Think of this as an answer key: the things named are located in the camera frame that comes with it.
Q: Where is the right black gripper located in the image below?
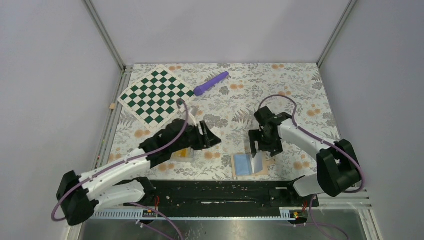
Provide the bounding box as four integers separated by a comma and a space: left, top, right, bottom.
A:
249, 128, 283, 158

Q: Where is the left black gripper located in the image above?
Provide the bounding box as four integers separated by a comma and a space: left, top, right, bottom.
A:
172, 121, 222, 153

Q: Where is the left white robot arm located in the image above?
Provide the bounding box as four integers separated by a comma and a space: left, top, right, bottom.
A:
51, 118, 222, 226

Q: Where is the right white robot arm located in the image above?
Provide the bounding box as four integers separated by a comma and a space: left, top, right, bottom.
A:
248, 106, 362, 206

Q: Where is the yellow credit card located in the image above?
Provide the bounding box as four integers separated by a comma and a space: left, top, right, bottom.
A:
175, 148, 194, 158

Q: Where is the floral tablecloth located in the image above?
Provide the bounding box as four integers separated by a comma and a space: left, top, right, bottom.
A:
108, 63, 340, 181

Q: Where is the green white chessboard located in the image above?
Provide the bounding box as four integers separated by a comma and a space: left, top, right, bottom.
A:
118, 65, 194, 132

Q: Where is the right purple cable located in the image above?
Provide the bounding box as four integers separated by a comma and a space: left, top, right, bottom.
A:
258, 95, 365, 240

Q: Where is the purple cable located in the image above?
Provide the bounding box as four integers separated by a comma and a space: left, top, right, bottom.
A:
258, 95, 365, 240
51, 98, 190, 240

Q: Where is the purple cylindrical handle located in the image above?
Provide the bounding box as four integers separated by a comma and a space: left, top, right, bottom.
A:
193, 71, 229, 96

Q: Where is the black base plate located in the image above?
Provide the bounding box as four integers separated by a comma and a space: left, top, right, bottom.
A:
137, 180, 319, 212

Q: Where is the white slotted cable duct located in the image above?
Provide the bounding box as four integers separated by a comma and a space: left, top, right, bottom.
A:
90, 205, 308, 221

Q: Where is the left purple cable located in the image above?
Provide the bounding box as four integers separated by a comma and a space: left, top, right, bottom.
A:
51, 98, 190, 240

